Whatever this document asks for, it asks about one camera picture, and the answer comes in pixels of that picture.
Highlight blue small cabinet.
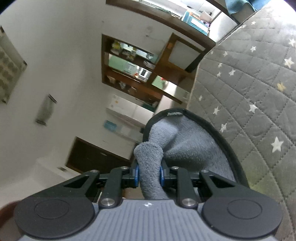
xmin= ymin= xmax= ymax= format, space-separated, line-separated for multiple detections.
xmin=181 ymin=11 xmax=209 ymax=36

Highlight dark wooden desk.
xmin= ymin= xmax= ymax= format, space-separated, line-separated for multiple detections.
xmin=155 ymin=32 xmax=217 ymax=82

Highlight dark wooden shelf unit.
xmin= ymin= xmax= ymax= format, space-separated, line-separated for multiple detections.
xmin=101 ymin=35 xmax=163 ymax=105

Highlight grey microfibre cloth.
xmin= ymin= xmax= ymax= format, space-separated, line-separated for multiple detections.
xmin=133 ymin=108 xmax=249 ymax=200

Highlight blue sofa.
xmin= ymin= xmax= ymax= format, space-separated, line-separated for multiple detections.
xmin=225 ymin=0 xmax=264 ymax=15

